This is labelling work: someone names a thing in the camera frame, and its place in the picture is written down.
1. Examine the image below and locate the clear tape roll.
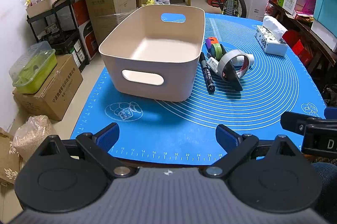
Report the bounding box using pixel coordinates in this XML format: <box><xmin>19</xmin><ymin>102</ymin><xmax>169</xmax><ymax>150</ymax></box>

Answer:
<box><xmin>217</xmin><ymin>49</ymin><xmax>251</xmax><ymax>81</ymax></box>

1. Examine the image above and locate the cardboard box on floor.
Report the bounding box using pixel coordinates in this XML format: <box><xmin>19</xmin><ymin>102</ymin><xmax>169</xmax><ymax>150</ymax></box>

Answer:
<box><xmin>13</xmin><ymin>54</ymin><xmax>83</xmax><ymax>121</ymax></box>

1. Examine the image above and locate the black remote control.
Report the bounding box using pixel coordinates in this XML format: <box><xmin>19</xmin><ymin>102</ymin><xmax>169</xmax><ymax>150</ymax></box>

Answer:
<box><xmin>222</xmin><ymin>61</ymin><xmax>243</xmax><ymax>92</ymax></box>

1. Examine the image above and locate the beige plastic storage bin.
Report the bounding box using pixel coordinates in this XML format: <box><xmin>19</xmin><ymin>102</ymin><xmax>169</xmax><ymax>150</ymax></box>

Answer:
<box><xmin>99</xmin><ymin>5</ymin><xmax>205</xmax><ymax>102</ymax></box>

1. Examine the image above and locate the brown paper bag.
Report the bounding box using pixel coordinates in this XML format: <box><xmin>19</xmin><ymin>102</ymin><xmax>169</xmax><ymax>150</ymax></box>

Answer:
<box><xmin>0</xmin><ymin>128</ymin><xmax>22</xmax><ymax>185</ymax></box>

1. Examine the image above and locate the blue silicone baking mat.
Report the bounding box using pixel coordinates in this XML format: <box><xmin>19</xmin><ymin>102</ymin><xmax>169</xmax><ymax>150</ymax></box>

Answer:
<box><xmin>72</xmin><ymin>14</ymin><xmax>326</xmax><ymax>165</ymax></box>

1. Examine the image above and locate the green round tin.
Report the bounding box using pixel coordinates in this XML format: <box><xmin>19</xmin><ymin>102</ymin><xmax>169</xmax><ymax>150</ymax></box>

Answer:
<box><xmin>210</xmin><ymin>43</ymin><xmax>226</xmax><ymax>61</ymax></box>

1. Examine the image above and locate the green lidded plastic container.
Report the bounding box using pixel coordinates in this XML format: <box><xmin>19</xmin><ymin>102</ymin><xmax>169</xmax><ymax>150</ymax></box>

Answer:
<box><xmin>9</xmin><ymin>41</ymin><xmax>57</xmax><ymax>94</ymax></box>

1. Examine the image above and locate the black metal shelf rack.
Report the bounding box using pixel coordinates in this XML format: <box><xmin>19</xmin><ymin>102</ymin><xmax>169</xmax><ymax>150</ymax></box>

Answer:
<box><xmin>26</xmin><ymin>0</ymin><xmax>90</xmax><ymax>71</ymax></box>

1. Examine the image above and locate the white pill bottle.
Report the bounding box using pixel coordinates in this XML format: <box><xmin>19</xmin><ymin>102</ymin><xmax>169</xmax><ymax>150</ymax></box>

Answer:
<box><xmin>235</xmin><ymin>54</ymin><xmax>255</xmax><ymax>66</ymax></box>

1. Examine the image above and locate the lower wrapped cardboard box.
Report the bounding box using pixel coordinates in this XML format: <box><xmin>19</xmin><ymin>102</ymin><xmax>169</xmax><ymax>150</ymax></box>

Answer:
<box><xmin>90</xmin><ymin>9</ymin><xmax>135</xmax><ymax>45</ymax></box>

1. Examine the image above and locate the black marker pen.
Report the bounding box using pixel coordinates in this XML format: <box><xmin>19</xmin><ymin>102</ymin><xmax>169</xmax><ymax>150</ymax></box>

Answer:
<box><xmin>199</xmin><ymin>52</ymin><xmax>215</xmax><ymax>93</ymax></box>

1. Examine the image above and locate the white tissue box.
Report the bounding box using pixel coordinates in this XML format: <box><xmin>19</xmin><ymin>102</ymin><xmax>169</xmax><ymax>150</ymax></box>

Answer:
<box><xmin>255</xmin><ymin>15</ymin><xmax>288</xmax><ymax>57</ymax></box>

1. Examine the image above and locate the teal plastic crate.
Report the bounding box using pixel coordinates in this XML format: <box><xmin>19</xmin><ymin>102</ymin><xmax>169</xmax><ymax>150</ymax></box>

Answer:
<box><xmin>314</xmin><ymin>0</ymin><xmax>337</xmax><ymax>37</ymax></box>

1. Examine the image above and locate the orange purple toy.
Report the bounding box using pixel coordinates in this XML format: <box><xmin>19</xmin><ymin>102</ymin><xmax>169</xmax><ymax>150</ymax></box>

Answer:
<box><xmin>205</xmin><ymin>37</ymin><xmax>219</xmax><ymax>53</ymax></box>

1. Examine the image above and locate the bag of grain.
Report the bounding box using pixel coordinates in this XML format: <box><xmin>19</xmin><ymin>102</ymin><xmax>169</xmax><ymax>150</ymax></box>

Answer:
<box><xmin>12</xmin><ymin>115</ymin><xmax>56</xmax><ymax>162</ymax></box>

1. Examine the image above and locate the white usb charger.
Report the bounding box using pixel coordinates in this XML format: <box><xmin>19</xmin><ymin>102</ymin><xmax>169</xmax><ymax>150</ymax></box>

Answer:
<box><xmin>206</xmin><ymin>57</ymin><xmax>219</xmax><ymax>74</ymax></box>

